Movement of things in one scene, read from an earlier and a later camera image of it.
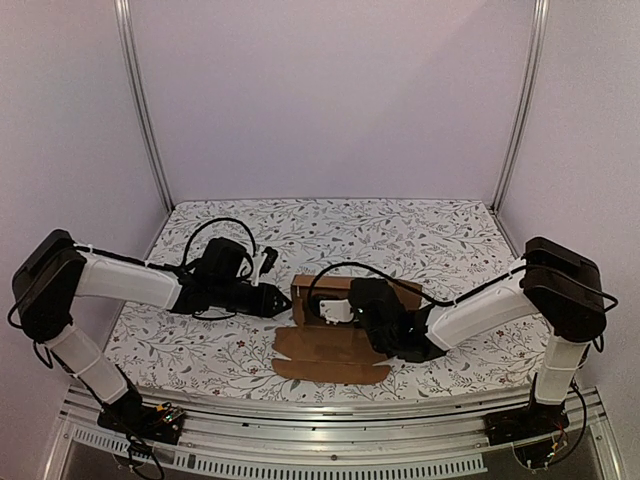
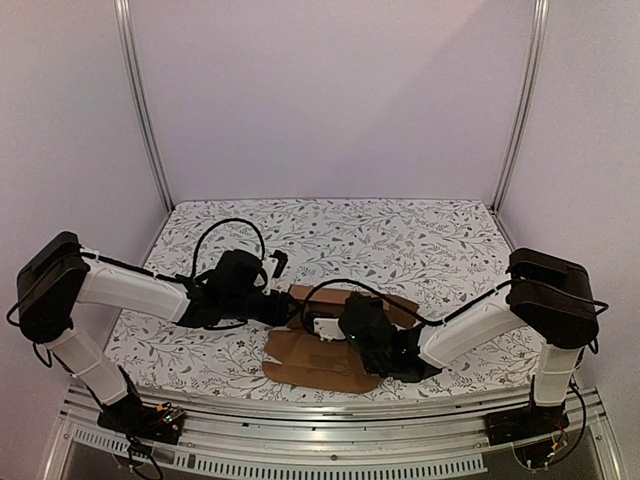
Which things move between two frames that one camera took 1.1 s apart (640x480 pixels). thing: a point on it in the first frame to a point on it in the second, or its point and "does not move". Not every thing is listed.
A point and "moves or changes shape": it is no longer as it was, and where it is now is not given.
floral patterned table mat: x=421 y=247 does not move
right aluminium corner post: x=526 y=100 does not move
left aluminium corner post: x=128 y=52 does not move
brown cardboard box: x=328 y=344 moves or changes shape
